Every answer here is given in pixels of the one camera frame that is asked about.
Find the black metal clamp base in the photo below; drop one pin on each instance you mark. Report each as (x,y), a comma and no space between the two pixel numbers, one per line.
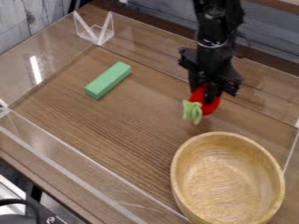
(49,214)

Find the clear acrylic enclosure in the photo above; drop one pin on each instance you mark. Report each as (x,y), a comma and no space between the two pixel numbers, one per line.
(98,154)

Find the red plush radish toy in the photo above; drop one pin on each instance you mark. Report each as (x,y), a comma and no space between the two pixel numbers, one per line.
(194,108)

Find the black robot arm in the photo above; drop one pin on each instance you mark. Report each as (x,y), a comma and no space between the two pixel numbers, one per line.
(219,18)

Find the wooden bowl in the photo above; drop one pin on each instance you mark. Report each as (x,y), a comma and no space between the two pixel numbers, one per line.
(227,180)

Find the green rectangular block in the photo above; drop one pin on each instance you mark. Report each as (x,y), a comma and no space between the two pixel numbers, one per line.
(108,79)

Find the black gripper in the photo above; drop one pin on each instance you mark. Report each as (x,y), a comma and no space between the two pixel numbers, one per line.
(209,66)

